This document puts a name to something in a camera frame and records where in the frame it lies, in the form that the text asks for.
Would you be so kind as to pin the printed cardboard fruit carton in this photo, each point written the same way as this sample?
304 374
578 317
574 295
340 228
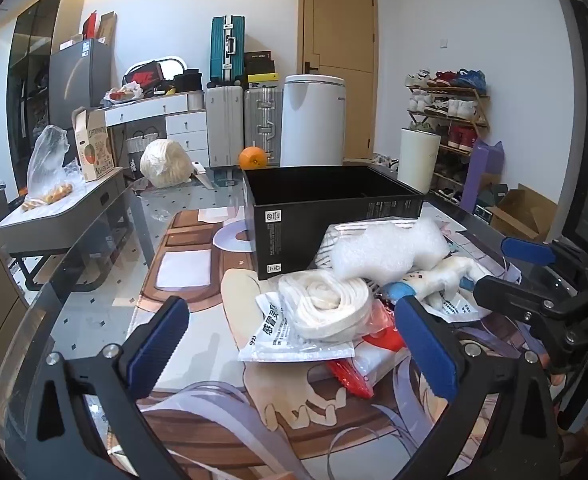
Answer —
94 147

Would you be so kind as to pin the grey side table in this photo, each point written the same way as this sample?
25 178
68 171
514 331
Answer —
59 220

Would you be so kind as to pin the silver suitcase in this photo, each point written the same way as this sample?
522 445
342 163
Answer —
264 125

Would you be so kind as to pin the bagged white yarn ball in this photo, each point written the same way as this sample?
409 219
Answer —
166 164

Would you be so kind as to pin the white bubble wrap bag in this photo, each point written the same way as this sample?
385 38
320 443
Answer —
388 252

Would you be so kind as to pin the open cardboard box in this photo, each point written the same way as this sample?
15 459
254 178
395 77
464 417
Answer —
521 215

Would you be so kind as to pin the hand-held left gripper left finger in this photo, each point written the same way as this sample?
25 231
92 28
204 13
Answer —
156 345

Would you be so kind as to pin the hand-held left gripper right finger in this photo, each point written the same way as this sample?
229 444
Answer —
426 345

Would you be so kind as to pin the person's right hand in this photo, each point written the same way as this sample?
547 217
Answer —
576 442

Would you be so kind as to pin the teal suitcase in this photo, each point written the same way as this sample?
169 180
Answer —
226 50

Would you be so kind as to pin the clear plastic bag of fruit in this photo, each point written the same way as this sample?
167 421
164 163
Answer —
49 165

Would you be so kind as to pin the wooden shoe rack with shoes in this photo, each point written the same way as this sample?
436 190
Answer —
453 110

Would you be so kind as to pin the yellow and black box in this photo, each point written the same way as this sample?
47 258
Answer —
263 81

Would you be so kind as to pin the orange fruit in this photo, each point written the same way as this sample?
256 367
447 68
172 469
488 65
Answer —
253 158

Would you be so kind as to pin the grey fridge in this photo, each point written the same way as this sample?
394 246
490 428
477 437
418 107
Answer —
76 77

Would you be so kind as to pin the white cylinder planter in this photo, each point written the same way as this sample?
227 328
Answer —
417 160

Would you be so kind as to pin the black wardrobe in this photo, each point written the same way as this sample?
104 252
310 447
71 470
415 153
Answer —
34 60

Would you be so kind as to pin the white round trash bin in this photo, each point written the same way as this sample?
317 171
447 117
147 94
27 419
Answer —
311 120

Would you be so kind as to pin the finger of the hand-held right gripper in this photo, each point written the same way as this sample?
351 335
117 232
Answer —
526 251
513 295

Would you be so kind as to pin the flat brown cardboard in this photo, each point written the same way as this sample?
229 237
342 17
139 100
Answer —
106 30

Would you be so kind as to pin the white small-print packet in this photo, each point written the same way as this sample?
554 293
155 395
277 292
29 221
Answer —
456 307

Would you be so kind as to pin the white suitcase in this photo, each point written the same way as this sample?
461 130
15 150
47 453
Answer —
224 125

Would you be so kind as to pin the white medicine packet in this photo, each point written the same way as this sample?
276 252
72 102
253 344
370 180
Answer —
274 340

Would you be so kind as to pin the white cloth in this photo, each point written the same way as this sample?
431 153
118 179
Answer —
324 305

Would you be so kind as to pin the stack of black boxes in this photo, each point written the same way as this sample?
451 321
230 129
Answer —
259 62

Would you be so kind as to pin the red snack bag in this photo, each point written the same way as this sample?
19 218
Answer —
122 94

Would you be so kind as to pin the red and black shoe box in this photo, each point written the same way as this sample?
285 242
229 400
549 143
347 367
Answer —
143 76

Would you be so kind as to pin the black cardboard box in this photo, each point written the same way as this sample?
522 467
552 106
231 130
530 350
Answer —
294 210

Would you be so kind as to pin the white drawer dresser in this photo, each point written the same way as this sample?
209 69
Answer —
186 130

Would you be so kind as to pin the white knife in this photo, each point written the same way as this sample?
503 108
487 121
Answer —
203 176

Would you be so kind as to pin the wooden door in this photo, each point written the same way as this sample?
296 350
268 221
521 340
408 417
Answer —
341 50

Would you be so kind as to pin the black and white slippers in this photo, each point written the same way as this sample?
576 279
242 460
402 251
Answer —
386 161

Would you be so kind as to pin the red and white glue packet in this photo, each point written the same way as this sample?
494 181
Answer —
378 360

